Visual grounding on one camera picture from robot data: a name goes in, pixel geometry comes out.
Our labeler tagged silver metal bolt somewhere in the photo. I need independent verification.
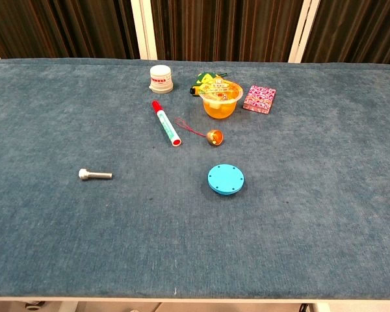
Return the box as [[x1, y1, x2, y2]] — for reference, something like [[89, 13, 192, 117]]
[[78, 168, 113, 181]]

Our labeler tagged blue round plastic disc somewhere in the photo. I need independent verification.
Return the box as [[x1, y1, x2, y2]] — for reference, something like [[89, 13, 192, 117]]
[[207, 164, 245, 196]]

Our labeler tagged red capped white marker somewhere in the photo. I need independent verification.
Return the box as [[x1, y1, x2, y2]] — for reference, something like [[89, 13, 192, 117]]
[[151, 100, 183, 148]]

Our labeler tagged blue velvet table cloth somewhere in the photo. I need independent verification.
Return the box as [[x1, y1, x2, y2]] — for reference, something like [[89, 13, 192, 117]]
[[0, 58, 390, 299]]

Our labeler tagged orange fruit jelly cup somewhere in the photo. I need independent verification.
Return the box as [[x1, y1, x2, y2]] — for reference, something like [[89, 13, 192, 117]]
[[200, 79, 244, 120]]

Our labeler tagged white plastic jar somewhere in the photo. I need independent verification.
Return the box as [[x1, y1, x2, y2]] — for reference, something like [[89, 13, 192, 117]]
[[148, 64, 175, 94]]

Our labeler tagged pink patterned small box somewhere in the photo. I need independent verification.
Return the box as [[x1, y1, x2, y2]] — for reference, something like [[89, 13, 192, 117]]
[[242, 84, 277, 115]]

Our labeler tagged gold bell with red string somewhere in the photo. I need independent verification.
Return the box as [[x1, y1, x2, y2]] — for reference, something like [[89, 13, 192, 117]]
[[174, 117, 223, 147]]

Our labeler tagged white table frame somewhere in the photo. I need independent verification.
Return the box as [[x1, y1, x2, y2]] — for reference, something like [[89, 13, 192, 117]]
[[0, 296, 390, 312]]

